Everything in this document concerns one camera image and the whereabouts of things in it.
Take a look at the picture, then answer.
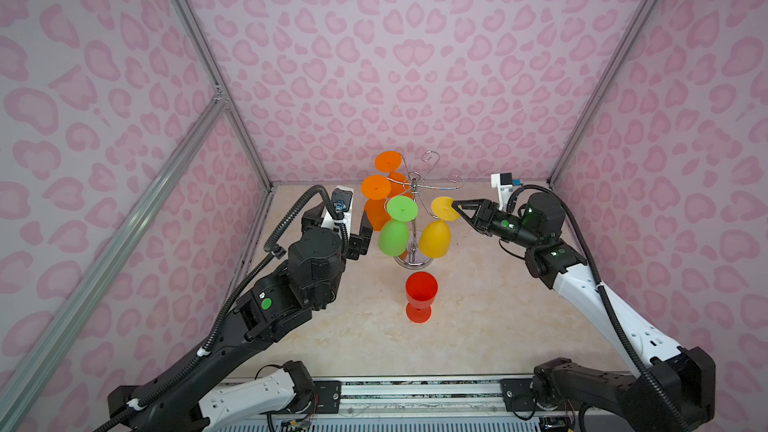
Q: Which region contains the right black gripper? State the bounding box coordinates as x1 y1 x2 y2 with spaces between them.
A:
453 200 542 250

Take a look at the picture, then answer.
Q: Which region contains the green plastic wine glass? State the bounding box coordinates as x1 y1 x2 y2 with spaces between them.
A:
378 196 419 257

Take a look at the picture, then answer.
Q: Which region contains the yellow plastic wine glass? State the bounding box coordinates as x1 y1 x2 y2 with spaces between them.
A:
418 196 460 259

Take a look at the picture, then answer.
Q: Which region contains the red plastic wine glass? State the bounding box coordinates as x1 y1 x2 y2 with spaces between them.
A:
405 271 439 324

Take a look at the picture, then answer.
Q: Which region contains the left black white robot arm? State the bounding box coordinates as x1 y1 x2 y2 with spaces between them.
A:
100 186 373 431

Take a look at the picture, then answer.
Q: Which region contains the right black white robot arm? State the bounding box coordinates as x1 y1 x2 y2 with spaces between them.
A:
451 185 716 431

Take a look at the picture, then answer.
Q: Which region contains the front orange plastic wine glass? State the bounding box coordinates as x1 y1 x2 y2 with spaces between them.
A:
361 175 391 231

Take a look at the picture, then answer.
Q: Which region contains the orange plastic wine glass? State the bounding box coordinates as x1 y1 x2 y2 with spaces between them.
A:
374 151 407 198
361 175 391 231

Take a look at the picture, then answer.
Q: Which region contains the chrome wine glass rack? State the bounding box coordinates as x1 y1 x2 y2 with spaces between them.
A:
389 150 464 272

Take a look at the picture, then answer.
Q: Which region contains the rear orange plastic wine glass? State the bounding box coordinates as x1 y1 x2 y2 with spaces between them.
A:
374 151 407 198

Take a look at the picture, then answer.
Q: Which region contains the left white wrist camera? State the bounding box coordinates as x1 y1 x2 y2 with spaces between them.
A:
321 186 354 235

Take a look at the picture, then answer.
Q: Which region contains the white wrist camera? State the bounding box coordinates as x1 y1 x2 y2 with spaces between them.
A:
321 186 354 235
491 173 522 211

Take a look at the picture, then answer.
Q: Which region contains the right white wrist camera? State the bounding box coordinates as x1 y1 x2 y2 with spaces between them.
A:
491 173 522 211

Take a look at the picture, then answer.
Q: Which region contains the left black corrugated cable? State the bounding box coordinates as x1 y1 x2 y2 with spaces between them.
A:
89 184 349 432

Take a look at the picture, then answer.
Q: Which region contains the black corrugated cable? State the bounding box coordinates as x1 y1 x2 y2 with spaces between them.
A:
506 184 691 432
89 184 349 432

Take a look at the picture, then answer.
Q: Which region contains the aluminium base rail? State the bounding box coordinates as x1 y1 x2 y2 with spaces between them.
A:
160 374 688 432

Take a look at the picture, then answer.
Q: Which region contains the right black corrugated cable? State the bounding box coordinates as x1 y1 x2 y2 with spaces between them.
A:
506 184 691 432

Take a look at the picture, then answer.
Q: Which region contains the left aluminium frame post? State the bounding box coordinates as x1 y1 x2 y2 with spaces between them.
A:
170 0 273 191

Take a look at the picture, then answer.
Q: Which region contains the aluminium frame post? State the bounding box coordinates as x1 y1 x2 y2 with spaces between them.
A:
170 0 273 191
547 0 663 189

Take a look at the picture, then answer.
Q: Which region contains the right aluminium frame post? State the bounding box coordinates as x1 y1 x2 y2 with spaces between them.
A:
547 0 663 189

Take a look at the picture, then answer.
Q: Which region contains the diagonal aluminium frame bar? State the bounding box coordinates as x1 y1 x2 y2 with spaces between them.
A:
1 96 228 431

